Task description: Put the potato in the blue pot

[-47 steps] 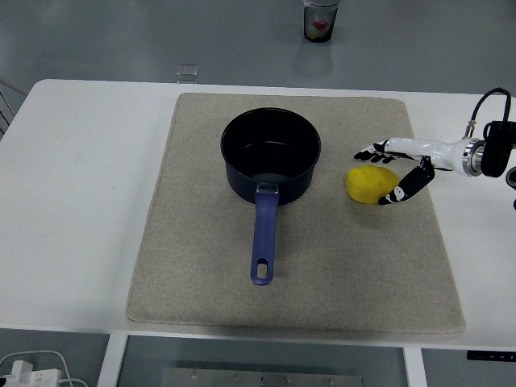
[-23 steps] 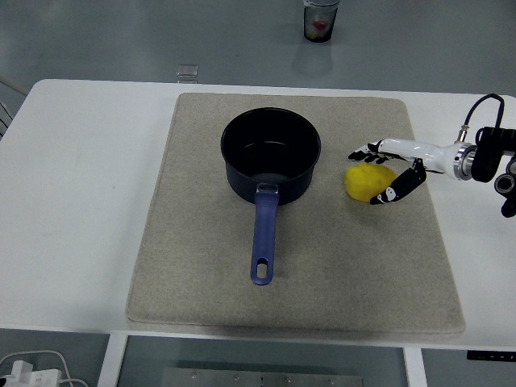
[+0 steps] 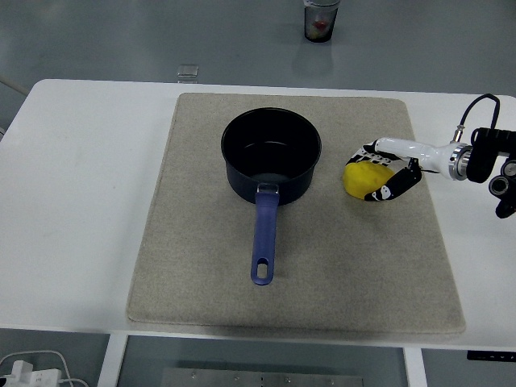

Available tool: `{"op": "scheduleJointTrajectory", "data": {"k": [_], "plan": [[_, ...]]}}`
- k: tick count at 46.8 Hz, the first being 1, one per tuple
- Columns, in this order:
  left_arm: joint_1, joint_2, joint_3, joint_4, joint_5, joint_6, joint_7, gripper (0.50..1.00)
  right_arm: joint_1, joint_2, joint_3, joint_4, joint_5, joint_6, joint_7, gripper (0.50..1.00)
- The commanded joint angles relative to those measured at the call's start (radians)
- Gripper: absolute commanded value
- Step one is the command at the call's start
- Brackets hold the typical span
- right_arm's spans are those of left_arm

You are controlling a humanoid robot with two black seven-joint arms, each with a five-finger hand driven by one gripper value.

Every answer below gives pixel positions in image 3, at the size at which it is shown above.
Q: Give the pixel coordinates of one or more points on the grey metal plate with screws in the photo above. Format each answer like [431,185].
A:
[262,379]

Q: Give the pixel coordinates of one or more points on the white table leg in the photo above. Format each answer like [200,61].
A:
[111,363]
[415,369]

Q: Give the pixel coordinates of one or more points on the metal floor socket plate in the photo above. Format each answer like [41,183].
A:
[187,71]

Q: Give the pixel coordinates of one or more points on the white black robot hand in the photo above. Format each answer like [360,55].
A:
[431,157]

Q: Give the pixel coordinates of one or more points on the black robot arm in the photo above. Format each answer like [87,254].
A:
[481,161]

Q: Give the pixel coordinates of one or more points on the beige table mat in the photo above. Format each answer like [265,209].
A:
[322,262]

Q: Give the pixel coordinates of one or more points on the black table control panel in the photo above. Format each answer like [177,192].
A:
[492,355]

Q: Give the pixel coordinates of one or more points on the white power strip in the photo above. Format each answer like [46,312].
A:
[28,375]

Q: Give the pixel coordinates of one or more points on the black mesh waste bin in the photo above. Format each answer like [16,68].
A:
[320,24]

